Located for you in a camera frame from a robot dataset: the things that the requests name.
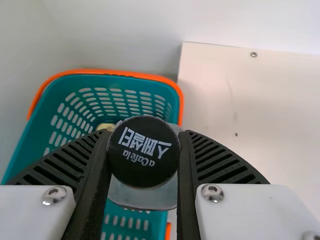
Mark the teal shopping basket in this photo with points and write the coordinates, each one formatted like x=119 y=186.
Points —
x=82 y=107

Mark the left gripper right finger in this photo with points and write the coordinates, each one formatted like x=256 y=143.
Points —
x=225 y=175

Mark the dark coffee bottle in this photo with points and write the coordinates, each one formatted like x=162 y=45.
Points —
x=142 y=155

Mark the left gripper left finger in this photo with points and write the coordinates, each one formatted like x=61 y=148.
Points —
x=62 y=172

